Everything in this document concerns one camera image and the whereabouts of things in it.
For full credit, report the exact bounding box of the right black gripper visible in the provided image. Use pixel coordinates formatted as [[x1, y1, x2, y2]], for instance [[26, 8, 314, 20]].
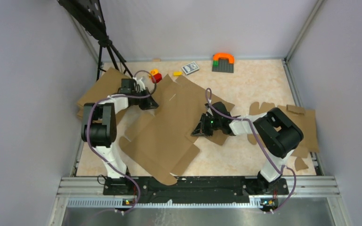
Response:
[[191, 113, 222, 137]]

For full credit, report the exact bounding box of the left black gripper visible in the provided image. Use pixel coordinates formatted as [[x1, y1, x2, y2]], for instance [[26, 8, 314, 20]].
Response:
[[132, 88, 159, 111]]

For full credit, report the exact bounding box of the large cardboard box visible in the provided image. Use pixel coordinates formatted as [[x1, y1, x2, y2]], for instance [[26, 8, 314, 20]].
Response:
[[118, 76, 236, 185]]

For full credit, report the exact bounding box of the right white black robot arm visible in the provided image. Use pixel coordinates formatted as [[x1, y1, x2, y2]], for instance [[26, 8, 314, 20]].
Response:
[[191, 102, 304, 194]]

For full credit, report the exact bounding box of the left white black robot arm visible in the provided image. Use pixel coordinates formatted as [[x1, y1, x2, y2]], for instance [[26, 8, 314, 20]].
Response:
[[81, 78, 159, 195]]

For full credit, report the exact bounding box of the folded cardboard box left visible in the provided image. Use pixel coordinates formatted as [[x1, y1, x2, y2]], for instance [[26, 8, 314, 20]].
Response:
[[76, 68, 129, 120]]

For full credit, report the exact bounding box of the playing card deck box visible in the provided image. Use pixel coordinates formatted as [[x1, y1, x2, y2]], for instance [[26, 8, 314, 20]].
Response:
[[181, 61, 200, 75]]

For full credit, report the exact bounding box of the red yellow toy block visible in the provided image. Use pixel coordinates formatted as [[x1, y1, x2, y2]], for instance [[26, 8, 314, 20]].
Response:
[[149, 69, 163, 83]]

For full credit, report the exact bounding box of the grey plate with orange arch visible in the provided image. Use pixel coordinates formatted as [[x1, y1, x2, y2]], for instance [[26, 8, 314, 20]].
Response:
[[212, 53, 235, 73]]

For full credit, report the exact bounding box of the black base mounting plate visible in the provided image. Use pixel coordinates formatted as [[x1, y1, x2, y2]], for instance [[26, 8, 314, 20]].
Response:
[[103, 176, 289, 204]]

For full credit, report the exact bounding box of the flat cardboard sheet right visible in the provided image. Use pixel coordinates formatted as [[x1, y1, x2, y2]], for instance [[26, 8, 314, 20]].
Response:
[[247, 101, 320, 172]]

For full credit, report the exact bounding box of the black tripod stand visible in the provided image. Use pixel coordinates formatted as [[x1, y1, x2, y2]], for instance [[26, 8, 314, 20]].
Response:
[[58, 0, 134, 78]]

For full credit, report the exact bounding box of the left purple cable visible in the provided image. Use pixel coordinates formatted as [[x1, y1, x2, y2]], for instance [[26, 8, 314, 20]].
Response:
[[85, 70, 157, 216]]

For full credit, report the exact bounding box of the purple cable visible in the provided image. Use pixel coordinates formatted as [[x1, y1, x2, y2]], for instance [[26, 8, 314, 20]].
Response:
[[205, 88, 297, 214], [85, 70, 157, 216]]

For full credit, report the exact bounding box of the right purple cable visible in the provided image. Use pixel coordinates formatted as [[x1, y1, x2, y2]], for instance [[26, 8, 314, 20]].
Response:
[[205, 88, 297, 214]]

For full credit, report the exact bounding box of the aluminium frame rail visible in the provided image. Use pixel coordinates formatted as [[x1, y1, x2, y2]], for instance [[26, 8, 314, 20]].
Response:
[[49, 176, 351, 226]]

